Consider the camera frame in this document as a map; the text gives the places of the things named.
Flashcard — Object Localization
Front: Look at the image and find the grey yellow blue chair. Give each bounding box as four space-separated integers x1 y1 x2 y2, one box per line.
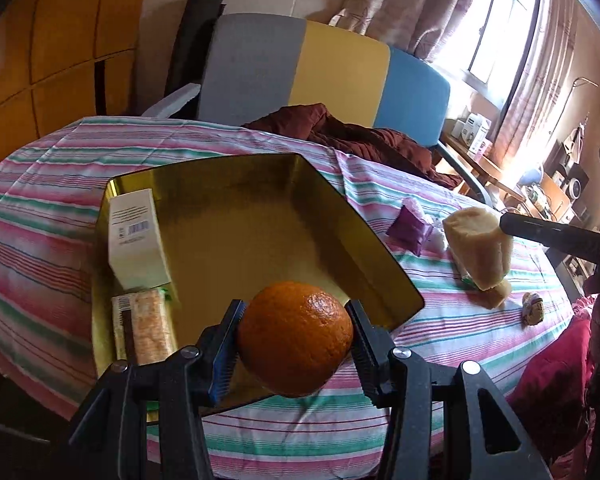
144 13 492 205

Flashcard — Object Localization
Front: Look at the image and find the purple snack packet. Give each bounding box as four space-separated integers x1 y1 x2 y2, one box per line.
387 202 432 257

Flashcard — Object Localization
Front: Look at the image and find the green wrapped cracker pack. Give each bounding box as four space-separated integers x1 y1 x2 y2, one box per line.
111 287 176 365

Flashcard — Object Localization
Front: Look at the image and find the striped pink green tablecloth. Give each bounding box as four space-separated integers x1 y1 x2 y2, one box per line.
0 117 572 479

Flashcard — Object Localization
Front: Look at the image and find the wooden wardrobe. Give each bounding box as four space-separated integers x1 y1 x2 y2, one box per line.
0 0 143 161

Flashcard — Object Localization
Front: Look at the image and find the black rolled mat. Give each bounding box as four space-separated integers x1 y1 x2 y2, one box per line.
164 0 225 96

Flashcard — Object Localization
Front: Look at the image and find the cream bread packet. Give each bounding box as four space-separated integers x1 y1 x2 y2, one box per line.
442 207 514 290

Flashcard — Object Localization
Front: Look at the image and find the orange tangerine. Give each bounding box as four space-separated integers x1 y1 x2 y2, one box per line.
238 282 353 398

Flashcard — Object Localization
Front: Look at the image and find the small figurine toy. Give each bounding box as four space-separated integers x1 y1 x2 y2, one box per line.
521 292 544 326

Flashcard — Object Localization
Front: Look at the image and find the white medicine box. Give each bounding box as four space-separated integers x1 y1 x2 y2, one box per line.
108 188 171 292

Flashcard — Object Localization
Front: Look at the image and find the wooden desk by window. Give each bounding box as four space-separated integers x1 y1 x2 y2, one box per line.
441 132 584 226

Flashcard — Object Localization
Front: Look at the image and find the dark red garment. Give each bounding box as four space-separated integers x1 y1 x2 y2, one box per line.
244 103 462 190

